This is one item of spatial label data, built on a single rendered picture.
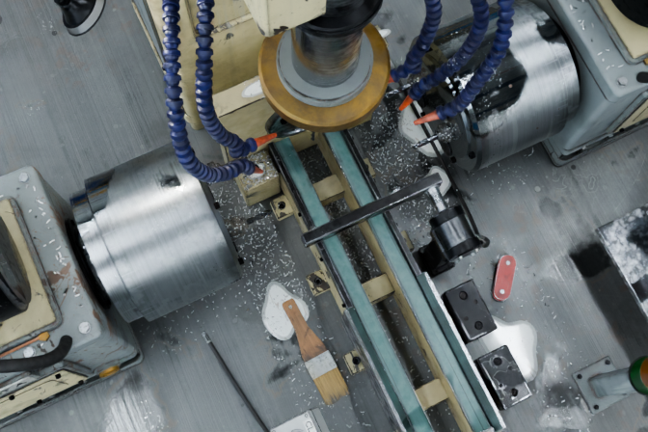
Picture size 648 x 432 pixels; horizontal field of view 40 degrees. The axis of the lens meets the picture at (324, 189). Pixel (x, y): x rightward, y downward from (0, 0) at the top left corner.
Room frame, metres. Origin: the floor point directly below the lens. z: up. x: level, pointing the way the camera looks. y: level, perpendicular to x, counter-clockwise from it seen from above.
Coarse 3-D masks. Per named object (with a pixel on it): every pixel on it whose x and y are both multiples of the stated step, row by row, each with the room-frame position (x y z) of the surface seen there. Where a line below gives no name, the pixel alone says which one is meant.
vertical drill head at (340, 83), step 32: (352, 0) 0.46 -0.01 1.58; (288, 32) 0.52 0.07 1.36; (288, 64) 0.48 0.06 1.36; (320, 64) 0.45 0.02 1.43; (352, 64) 0.47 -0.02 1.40; (384, 64) 0.50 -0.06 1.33; (288, 96) 0.44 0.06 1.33; (320, 96) 0.43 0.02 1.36; (352, 96) 0.44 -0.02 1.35; (320, 128) 0.40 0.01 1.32
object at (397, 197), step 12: (420, 180) 0.44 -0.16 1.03; (432, 180) 0.44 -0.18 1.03; (396, 192) 0.41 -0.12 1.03; (408, 192) 0.41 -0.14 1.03; (420, 192) 0.42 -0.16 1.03; (372, 204) 0.39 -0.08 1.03; (384, 204) 0.39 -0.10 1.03; (396, 204) 0.39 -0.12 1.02; (348, 216) 0.36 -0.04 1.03; (360, 216) 0.36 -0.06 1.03; (372, 216) 0.37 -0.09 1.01; (312, 228) 0.34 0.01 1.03; (324, 228) 0.34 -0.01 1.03; (336, 228) 0.34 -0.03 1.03; (348, 228) 0.35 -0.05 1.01; (312, 240) 0.32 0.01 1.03
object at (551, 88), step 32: (448, 32) 0.66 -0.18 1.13; (512, 32) 0.66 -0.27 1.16; (544, 32) 0.67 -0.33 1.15; (480, 64) 0.60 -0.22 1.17; (512, 64) 0.60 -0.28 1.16; (544, 64) 0.61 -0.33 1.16; (448, 96) 0.56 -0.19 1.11; (480, 96) 0.54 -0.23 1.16; (512, 96) 0.55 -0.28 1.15; (544, 96) 0.56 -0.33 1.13; (576, 96) 0.58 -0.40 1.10; (448, 128) 0.52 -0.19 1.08; (480, 128) 0.50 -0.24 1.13; (512, 128) 0.51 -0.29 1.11; (544, 128) 0.53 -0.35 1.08; (480, 160) 0.47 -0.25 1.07
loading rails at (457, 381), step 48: (288, 144) 0.51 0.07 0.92; (336, 144) 0.52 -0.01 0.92; (288, 192) 0.43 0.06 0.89; (336, 192) 0.45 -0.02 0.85; (336, 240) 0.34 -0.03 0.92; (384, 240) 0.35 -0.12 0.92; (336, 288) 0.26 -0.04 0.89; (384, 288) 0.28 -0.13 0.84; (432, 288) 0.27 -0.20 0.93; (384, 336) 0.19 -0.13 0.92; (432, 336) 0.20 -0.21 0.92; (384, 384) 0.11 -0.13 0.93; (432, 384) 0.12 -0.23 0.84; (480, 384) 0.12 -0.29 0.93
